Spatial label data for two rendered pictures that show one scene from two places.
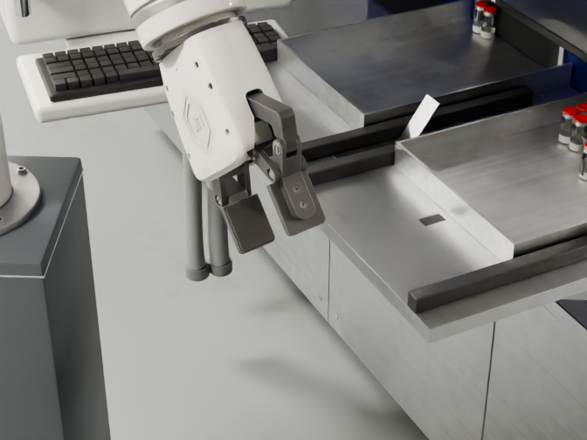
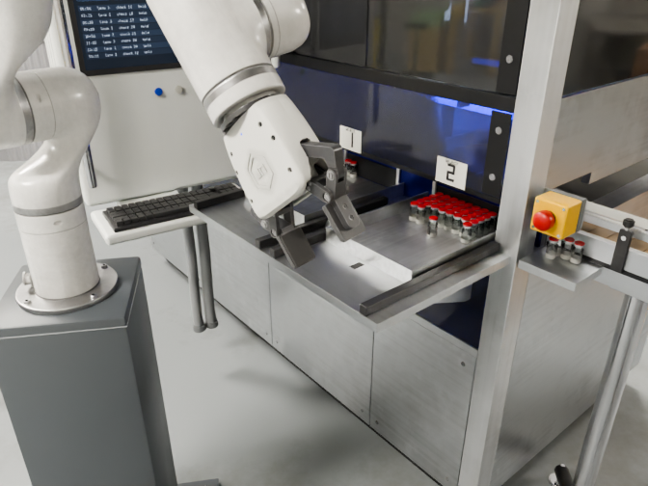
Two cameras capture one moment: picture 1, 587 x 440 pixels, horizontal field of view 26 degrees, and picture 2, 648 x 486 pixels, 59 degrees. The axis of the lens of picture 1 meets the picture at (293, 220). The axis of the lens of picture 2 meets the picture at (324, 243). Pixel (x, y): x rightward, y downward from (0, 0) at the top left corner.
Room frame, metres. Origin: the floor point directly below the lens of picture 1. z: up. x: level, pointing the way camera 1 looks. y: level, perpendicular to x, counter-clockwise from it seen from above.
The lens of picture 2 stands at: (0.28, 0.13, 1.46)
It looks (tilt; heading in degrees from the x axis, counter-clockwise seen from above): 27 degrees down; 347
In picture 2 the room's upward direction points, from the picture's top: straight up
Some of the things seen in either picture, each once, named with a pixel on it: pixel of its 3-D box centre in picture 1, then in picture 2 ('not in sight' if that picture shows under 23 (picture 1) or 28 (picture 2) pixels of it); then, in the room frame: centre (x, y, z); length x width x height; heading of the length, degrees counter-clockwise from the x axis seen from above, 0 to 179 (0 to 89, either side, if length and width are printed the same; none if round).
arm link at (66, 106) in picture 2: not in sight; (52, 137); (1.37, 0.39, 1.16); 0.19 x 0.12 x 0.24; 125
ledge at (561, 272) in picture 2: not in sight; (563, 264); (1.20, -0.60, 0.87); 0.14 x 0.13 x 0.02; 117
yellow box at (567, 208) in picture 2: not in sight; (557, 213); (1.20, -0.56, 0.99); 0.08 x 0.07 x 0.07; 117
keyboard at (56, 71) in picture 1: (166, 58); (178, 204); (1.85, 0.20, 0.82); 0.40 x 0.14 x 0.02; 109
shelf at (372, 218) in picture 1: (442, 140); (346, 227); (1.49, -0.20, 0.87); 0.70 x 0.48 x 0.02; 27
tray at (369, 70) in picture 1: (421, 62); (324, 189); (1.67, -0.19, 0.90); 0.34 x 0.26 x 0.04; 117
